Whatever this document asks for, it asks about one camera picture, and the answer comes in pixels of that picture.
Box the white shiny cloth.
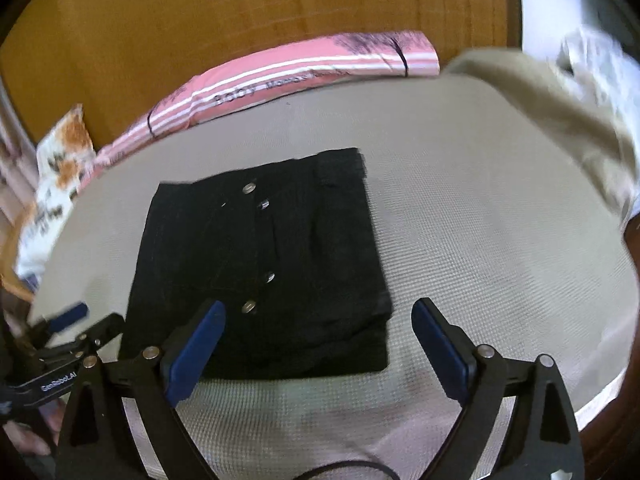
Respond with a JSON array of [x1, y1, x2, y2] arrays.
[[557, 25, 640, 221]]

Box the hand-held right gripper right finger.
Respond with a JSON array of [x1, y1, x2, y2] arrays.
[[411, 297, 586, 480]]

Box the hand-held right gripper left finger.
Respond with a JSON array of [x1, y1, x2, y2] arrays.
[[55, 300, 226, 480]]

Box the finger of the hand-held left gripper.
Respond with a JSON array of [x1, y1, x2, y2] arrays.
[[75, 312, 126, 356], [42, 301, 90, 334]]

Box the dark wooden bed frame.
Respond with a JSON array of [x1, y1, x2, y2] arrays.
[[575, 330, 640, 480]]

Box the black pants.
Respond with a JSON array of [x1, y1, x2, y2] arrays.
[[119, 147, 393, 381]]

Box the pink white striped cloth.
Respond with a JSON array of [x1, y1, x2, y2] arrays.
[[0, 85, 41, 241]]

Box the white bed sheet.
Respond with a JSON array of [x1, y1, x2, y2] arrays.
[[27, 72, 640, 480]]

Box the floral orange white cloth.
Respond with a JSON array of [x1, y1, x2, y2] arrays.
[[15, 104, 98, 281]]

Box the pink printed cloth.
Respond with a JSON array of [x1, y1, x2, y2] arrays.
[[75, 30, 442, 186]]

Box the black cable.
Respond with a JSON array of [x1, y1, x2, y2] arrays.
[[294, 461, 402, 480]]

